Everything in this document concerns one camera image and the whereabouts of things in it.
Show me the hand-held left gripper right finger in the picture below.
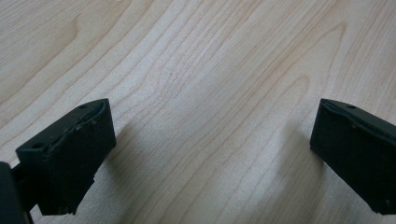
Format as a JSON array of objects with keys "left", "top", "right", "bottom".
[{"left": 309, "top": 98, "right": 396, "bottom": 217}]

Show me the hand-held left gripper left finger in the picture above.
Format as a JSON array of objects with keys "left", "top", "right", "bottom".
[{"left": 15, "top": 98, "right": 118, "bottom": 217}]

